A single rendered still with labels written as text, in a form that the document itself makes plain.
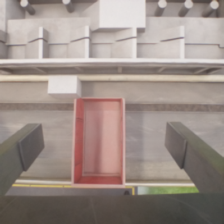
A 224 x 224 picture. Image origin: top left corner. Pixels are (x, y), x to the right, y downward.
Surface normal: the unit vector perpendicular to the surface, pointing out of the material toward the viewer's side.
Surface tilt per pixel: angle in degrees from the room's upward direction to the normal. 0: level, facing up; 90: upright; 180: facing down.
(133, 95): 0
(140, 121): 0
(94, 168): 0
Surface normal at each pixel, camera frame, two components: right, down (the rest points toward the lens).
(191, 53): -0.03, 0.03
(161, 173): -0.04, -0.18
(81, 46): -0.52, 0.02
